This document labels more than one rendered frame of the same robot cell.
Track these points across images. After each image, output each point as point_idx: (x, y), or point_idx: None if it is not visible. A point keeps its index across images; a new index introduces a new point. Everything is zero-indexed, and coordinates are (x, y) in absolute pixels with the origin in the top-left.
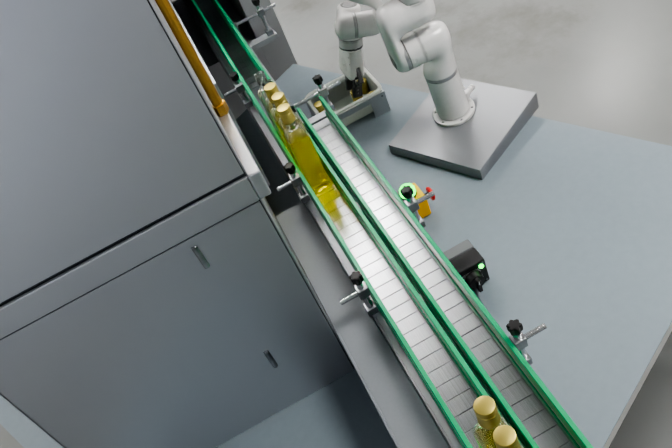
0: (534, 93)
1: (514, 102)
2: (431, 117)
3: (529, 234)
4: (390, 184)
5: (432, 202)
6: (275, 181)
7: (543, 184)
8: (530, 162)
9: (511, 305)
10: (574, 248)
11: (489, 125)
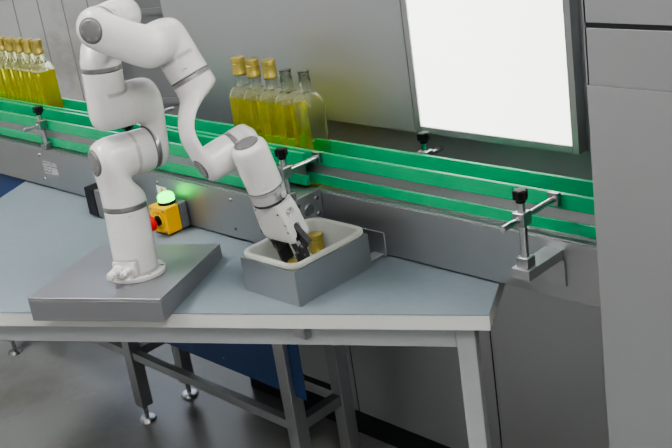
0: (29, 296)
1: (56, 287)
2: (168, 266)
3: (54, 240)
4: (211, 239)
5: (156, 238)
6: None
7: (37, 267)
8: (49, 278)
9: (72, 211)
10: (15, 241)
11: (89, 269)
